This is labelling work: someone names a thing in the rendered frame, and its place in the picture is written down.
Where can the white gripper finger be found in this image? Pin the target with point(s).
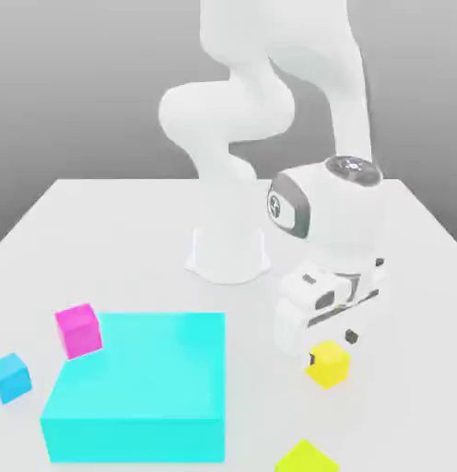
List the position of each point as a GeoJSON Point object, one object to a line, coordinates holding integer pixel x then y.
{"type": "Point", "coordinates": [351, 336]}
{"type": "Point", "coordinates": [311, 358]}

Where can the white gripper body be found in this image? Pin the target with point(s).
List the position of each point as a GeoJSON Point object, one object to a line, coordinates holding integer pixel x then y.
{"type": "Point", "coordinates": [291, 328]}

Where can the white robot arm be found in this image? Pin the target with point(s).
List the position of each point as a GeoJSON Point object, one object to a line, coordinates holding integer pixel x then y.
{"type": "Point", "coordinates": [228, 118]}

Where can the small yellow cube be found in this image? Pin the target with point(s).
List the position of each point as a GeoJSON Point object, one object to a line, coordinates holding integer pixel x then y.
{"type": "Point", "coordinates": [330, 365]}

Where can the small lime cube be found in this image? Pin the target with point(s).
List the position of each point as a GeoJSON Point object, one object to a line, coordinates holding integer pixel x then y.
{"type": "Point", "coordinates": [306, 459]}

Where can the small magenta cube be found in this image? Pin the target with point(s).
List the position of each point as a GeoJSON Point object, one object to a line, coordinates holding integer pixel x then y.
{"type": "Point", "coordinates": [79, 332]}

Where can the small blue cube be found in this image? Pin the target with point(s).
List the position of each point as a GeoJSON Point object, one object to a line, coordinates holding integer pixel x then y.
{"type": "Point", "coordinates": [11, 378]}

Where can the large cyan box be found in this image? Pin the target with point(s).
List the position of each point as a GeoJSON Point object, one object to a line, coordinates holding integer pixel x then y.
{"type": "Point", "coordinates": [147, 376]}

